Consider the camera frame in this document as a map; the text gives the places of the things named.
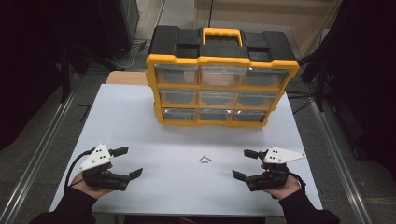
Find white floor cable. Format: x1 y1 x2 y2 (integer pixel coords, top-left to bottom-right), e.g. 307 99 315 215
115 43 148 71

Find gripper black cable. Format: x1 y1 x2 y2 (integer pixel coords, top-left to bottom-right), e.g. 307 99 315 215
288 171 307 191
64 147 96 195

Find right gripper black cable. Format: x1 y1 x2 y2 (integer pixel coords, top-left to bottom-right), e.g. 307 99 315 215
288 171 307 191

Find metal floor rail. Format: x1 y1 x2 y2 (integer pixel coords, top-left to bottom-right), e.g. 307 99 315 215
0 90 78 224
307 99 373 224

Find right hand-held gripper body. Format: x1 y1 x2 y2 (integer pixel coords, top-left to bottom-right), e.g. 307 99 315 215
246 147 306 192

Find yellow black drawer organizer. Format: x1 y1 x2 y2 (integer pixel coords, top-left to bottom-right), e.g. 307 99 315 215
145 24 301 129

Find grid of clear drawers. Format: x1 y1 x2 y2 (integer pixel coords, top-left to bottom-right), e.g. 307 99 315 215
154 63 290 123

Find dark curtain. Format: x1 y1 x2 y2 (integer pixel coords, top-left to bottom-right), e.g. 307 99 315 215
0 0 68 150
311 0 396 175

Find white table cover sheet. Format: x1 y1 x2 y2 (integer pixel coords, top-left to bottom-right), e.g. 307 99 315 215
49 83 323 217

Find black floor cables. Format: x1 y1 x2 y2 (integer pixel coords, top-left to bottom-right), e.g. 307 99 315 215
286 90 316 115

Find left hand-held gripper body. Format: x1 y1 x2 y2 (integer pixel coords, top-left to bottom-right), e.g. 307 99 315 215
78 143 130 191

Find person's right hand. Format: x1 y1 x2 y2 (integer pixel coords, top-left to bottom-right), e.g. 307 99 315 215
268 175 303 201

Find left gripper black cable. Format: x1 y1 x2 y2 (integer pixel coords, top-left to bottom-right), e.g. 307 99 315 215
64 147 96 195

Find wooden table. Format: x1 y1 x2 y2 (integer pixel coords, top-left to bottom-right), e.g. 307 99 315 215
106 70 149 87

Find black stand pole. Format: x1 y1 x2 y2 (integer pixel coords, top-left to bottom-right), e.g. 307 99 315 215
207 0 217 29

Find person's left hand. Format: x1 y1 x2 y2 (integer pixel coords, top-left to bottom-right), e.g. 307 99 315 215
70 172 114 200

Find black cabinet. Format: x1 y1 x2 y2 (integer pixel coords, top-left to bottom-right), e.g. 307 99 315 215
102 0 140 60

